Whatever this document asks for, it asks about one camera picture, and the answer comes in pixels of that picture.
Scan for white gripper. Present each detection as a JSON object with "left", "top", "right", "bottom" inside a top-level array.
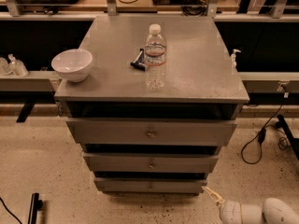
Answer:
[{"left": 202, "top": 186, "right": 242, "bottom": 224}]

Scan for grey bottom drawer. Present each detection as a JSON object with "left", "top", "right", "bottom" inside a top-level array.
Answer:
[{"left": 94, "top": 177, "right": 207, "bottom": 194}]

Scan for grey drawer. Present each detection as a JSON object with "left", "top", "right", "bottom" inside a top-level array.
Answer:
[
  {"left": 83, "top": 153, "right": 218, "bottom": 173},
  {"left": 94, "top": 177, "right": 207, "bottom": 194},
  {"left": 66, "top": 119, "right": 236, "bottom": 147}
]

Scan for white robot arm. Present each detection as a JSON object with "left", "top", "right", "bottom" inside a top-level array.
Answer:
[{"left": 203, "top": 186, "right": 299, "bottom": 224}]

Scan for grey middle drawer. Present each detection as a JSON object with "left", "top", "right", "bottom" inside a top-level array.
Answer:
[{"left": 83, "top": 153, "right": 218, "bottom": 173}]

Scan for grey drawer cabinet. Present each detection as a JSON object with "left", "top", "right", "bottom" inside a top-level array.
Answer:
[{"left": 55, "top": 14, "right": 249, "bottom": 180}]

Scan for grey top drawer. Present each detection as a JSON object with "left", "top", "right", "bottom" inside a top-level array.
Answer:
[{"left": 66, "top": 119, "right": 236, "bottom": 147}]

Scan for black table leg right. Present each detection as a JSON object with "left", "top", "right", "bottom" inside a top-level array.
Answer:
[{"left": 278, "top": 115, "right": 299, "bottom": 160}]

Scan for white pump dispenser bottle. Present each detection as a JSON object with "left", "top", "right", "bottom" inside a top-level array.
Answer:
[{"left": 231, "top": 49, "right": 241, "bottom": 68}]

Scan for black and white razor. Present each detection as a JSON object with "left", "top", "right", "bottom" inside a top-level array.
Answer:
[{"left": 130, "top": 49, "right": 146, "bottom": 71}]

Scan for clear plastic water bottle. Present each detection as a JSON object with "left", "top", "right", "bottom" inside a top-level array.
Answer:
[{"left": 144, "top": 23, "right": 167, "bottom": 91}]

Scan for black stand bottom left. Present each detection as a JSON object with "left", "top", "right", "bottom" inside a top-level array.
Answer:
[{"left": 27, "top": 193, "right": 43, "bottom": 224}]

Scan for white bowl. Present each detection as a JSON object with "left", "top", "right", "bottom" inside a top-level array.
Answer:
[{"left": 51, "top": 49, "right": 93, "bottom": 82}]

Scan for clear sanitizer bottle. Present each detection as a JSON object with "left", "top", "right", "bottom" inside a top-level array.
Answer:
[{"left": 8, "top": 54, "right": 29, "bottom": 77}]

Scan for clear round bottle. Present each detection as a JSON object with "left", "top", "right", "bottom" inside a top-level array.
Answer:
[{"left": 0, "top": 57, "right": 11, "bottom": 75}]

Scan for black floor cable right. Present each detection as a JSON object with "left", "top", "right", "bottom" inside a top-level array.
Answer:
[{"left": 240, "top": 91, "right": 292, "bottom": 165}]

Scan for black bracket left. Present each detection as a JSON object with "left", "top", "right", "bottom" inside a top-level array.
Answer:
[{"left": 17, "top": 102, "right": 35, "bottom": 123}]

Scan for black cable bottom left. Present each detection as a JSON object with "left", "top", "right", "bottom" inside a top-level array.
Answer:
[{"left": 0, "top": 196, "right": 23, "bottom": 224}]

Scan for grey metal shelf rail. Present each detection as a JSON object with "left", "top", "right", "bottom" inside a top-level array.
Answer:
[{"left": 0, "top": 71, "right": 62, "bottom": 91}]

